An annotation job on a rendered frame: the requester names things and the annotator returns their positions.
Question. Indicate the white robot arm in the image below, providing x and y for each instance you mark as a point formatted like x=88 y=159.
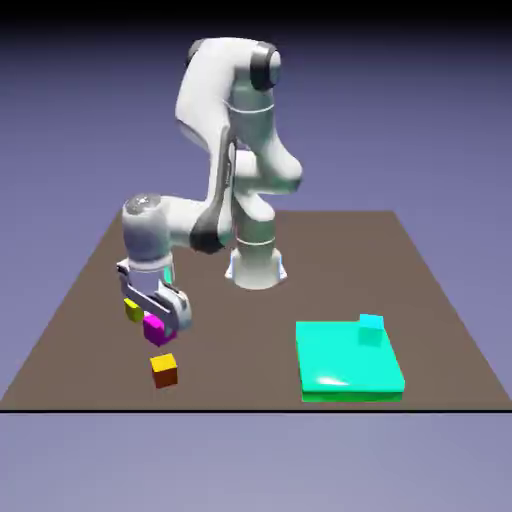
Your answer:
x=208 y=120

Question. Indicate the small cyan cube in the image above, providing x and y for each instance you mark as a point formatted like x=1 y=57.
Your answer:
x=370 y=328

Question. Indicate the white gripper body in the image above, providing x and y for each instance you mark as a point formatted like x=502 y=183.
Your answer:
x=168 y=306

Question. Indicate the large green box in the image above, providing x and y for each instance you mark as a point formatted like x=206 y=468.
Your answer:
x=346 y=366

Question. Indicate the small yellow cube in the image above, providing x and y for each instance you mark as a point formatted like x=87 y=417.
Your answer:
x=132 y=311

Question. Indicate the small magenta cube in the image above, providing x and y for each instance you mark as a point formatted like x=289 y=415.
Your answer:
x=154 y=330

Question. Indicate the small orange cube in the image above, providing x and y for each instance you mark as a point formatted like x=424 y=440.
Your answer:
x=164 y=370

